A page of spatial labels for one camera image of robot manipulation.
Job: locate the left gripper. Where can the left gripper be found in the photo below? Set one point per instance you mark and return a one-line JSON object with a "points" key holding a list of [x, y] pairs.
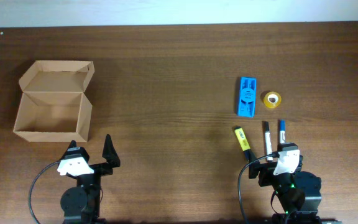
{"points": [[112, 159]]}

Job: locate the blue cap white marker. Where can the blue cap white marker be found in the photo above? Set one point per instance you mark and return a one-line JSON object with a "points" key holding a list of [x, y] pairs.
{"points": [[282, 131]]}

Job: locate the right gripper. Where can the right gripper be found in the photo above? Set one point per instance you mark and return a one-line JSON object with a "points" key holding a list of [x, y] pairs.
{"points": [[267, 170]]}

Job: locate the brown cardboard box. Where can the brown cardboard box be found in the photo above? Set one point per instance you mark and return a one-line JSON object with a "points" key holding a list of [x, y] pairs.
{"points": [[54, 107]]}

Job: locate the yellow tape roll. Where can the yellow tape roll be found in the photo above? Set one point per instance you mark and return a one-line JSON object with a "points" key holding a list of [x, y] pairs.
{"points": [[272, 99]]}

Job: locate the black cap white marker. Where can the black cap white marker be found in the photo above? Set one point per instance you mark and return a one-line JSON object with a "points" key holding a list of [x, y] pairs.
{"points": [[268, 144]]}

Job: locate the yellow highlighter pen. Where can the yellow highlighter pen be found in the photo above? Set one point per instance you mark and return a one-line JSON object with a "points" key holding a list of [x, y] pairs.
{"points": [[241, 137]]}

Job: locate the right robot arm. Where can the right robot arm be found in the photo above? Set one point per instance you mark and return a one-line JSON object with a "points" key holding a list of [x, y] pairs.
{"points": [[297, 191]]}

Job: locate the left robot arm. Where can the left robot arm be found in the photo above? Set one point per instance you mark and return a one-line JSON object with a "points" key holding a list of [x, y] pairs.
{"points": [[81, 203]]}

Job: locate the blue plastic block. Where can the blue plastic block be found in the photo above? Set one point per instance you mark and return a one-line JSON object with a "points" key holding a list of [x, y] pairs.
{"points": [[247, 97]]}

